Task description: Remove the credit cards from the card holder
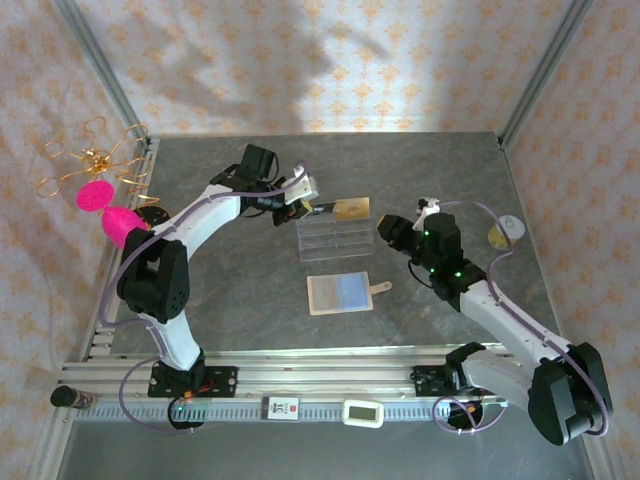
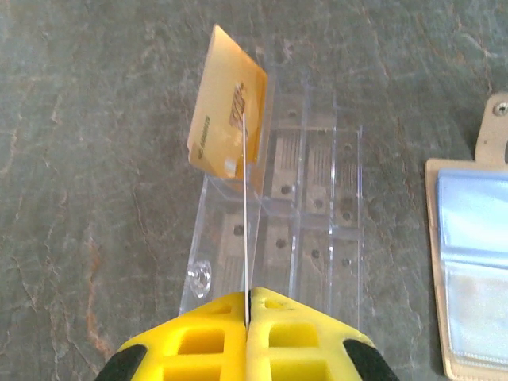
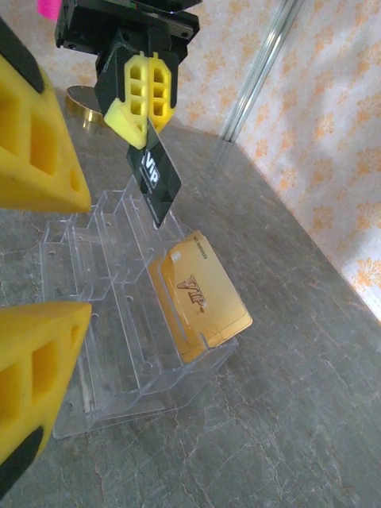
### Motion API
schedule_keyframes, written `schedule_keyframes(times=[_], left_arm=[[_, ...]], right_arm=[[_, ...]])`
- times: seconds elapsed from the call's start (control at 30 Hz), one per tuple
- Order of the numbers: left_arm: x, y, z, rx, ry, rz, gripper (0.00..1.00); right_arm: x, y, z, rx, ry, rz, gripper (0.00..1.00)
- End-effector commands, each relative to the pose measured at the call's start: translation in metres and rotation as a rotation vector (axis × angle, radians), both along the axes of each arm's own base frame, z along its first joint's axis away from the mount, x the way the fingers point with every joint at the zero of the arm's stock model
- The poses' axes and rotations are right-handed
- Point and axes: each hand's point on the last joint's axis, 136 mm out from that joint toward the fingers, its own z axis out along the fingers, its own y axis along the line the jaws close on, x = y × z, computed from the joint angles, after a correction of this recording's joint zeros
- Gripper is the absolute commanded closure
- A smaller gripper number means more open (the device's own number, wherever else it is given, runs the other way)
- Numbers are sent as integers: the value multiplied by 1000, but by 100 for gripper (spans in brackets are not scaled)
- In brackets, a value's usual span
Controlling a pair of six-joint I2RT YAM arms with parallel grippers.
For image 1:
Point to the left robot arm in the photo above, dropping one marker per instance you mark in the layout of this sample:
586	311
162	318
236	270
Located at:
160	280

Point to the aluminium side rail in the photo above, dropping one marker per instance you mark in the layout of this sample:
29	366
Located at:
105	300

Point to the small pink foam ball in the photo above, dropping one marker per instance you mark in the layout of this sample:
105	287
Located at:
95	196

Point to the yellow tape roll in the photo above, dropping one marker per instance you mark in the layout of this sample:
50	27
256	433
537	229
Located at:
507	230

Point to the small black-capped bottle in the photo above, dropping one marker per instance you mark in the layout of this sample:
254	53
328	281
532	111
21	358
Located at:
70	397

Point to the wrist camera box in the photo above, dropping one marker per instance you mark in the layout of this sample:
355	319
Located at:
428	206
302	187

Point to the white digital timer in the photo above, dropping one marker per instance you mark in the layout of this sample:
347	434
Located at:
362	413

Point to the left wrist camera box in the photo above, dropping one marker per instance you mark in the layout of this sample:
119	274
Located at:
302	187

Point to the white label tag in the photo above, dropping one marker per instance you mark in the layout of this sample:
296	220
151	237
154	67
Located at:
280	408

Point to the aluminium front frame rail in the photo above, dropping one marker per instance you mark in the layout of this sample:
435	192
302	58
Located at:
325	372

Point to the aluminium frame post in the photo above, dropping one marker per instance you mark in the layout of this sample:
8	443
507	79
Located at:
102	70
545	70

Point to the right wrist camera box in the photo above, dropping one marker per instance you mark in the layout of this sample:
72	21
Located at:
428	206

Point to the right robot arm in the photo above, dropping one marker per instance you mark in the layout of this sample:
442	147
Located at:
515	330

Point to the clear acrylic stand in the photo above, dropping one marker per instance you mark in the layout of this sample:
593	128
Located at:
335	240

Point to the large pink foam egg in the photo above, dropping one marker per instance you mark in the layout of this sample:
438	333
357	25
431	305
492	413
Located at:
120	225

